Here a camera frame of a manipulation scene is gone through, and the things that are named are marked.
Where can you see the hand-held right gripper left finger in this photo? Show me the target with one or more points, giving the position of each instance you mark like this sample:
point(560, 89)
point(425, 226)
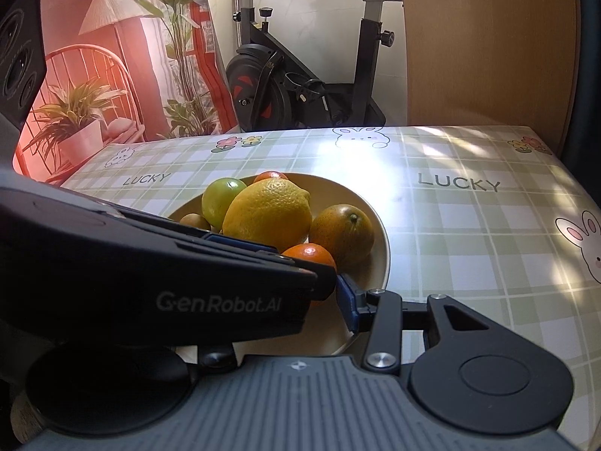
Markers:
point(216, 359)

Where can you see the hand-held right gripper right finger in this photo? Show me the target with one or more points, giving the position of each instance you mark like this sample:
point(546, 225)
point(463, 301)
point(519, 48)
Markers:
point(345, 305)

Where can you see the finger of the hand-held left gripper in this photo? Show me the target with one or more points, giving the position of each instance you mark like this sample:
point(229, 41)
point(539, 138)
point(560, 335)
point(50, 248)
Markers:
point(324, 284)
point(234, 240)

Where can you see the small orange tangerine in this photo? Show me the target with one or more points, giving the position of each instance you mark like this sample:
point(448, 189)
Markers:
point(310, 256)

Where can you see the large yellow lemon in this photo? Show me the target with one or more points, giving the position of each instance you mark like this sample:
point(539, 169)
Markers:
point(267, 218)

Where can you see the green round fruit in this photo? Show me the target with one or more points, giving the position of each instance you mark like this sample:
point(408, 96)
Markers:
point(220, 199)

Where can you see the small brown fruit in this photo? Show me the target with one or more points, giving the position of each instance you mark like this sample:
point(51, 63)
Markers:
point(195, 221)

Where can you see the mottled green-orange orange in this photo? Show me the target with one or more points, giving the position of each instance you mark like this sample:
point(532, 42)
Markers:
point(340, 235)

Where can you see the round orange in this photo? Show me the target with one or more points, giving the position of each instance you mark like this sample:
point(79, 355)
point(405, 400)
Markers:
point(271, 176)

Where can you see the cream round plate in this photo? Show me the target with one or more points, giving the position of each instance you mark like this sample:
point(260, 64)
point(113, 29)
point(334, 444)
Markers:
point(338, 192)

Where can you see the green checked tablecloth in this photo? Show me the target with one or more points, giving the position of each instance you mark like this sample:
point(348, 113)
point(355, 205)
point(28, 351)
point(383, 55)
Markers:
point(469, 244)

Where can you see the black exercise bike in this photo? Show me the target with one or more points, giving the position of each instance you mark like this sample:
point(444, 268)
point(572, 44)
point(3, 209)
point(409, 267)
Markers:
point(253, 84)

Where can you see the printed backdrop cloth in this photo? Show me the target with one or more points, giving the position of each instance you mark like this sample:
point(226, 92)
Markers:
point(117, 56)

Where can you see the wooden panel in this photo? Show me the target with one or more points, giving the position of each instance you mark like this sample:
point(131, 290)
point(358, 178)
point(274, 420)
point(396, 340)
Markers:
point(493, 56)

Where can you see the dark curtain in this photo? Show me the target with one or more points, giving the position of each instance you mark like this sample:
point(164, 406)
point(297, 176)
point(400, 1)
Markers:
point(591, 56)

